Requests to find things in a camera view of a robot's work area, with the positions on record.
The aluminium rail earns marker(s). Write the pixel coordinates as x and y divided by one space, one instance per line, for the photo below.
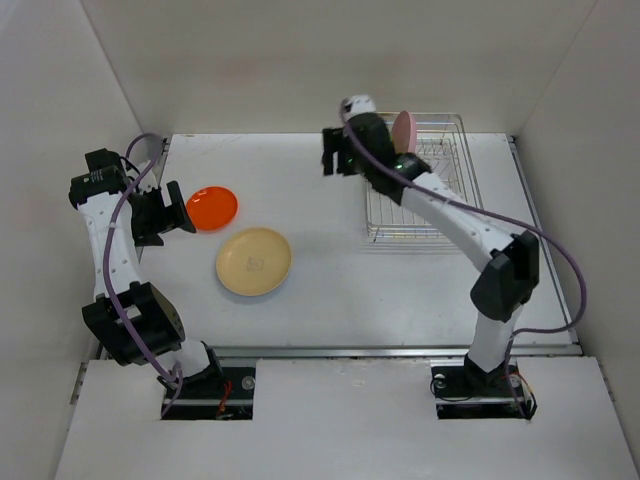
350 351

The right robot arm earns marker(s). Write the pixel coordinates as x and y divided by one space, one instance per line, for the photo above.
507 263

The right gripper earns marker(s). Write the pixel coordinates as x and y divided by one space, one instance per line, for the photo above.
336 140

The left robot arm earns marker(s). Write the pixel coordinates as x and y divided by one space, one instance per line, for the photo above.
129 316

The red-orange plate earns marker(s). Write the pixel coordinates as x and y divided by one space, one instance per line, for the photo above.
212 208

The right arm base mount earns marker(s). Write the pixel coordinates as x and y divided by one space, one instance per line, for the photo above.
504 397

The pink plate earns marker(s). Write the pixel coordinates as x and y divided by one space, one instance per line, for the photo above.
404 133

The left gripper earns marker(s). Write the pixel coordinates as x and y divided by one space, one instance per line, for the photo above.
167 217

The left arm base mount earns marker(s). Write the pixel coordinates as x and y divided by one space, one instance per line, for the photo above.
227 398

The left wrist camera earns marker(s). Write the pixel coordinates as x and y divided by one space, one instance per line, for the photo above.
103 158

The yellow-orange plate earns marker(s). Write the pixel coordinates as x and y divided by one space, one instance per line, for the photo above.
254 262

